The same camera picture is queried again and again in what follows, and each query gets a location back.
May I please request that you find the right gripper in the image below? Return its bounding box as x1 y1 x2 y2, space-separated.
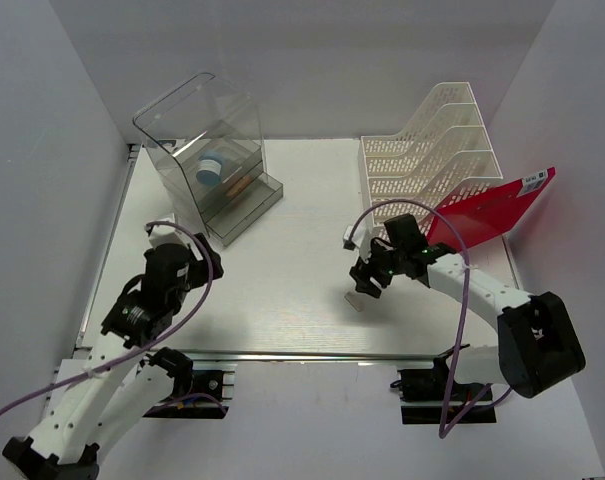
350 237 406 299

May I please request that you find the beige eraser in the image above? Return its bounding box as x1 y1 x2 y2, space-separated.
344 292 364 312

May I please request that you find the orange highlighter pen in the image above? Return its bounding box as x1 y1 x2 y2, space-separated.
226 175 254 197

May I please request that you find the blue white small jar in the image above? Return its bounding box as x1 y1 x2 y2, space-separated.
196 150 224 186

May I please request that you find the clear acrylic drawer organizer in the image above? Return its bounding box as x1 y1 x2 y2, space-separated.
132 72 284 246

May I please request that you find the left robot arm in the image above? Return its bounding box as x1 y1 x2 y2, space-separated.
2 221 223 479

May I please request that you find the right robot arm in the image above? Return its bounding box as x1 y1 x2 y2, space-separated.
343 214 586 399

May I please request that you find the red plastic folder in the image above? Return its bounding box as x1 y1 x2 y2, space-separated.
436 167 556 249

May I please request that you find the cream plastic file rack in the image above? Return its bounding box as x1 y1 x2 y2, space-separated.
358 82 503 208

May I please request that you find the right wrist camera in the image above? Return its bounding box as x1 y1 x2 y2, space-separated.
342 222 371 260

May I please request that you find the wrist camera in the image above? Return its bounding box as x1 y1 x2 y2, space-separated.
146 225 189 249
342 222 371 260

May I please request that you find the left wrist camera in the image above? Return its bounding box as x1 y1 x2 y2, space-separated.
146 225 189 249

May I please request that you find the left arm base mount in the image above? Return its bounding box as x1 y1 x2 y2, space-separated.
136 347 236 420

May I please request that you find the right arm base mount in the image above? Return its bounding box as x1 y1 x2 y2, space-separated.
391 357 498 426

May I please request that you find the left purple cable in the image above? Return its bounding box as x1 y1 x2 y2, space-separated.
0 219 229 439

